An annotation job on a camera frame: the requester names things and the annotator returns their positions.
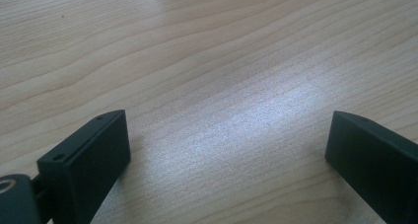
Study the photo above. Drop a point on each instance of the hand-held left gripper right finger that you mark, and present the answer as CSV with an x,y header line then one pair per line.
x,y
374,171

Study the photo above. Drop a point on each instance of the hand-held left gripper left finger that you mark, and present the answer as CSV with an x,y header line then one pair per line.
x,y
85,171

